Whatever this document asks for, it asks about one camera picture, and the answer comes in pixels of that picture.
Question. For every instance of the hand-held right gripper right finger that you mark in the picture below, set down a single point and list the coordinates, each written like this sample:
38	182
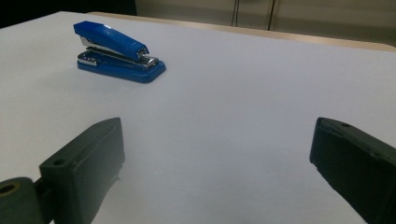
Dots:
358	168

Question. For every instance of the blue stapler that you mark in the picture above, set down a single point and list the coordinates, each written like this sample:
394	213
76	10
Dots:
118	46

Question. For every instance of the beige cabinet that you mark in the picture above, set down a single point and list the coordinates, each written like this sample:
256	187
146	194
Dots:
327	18

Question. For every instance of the white table cover sheet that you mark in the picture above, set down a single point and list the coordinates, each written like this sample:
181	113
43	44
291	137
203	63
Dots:
218	109

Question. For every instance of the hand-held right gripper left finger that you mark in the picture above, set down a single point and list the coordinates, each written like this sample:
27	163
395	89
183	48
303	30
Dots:
84	168

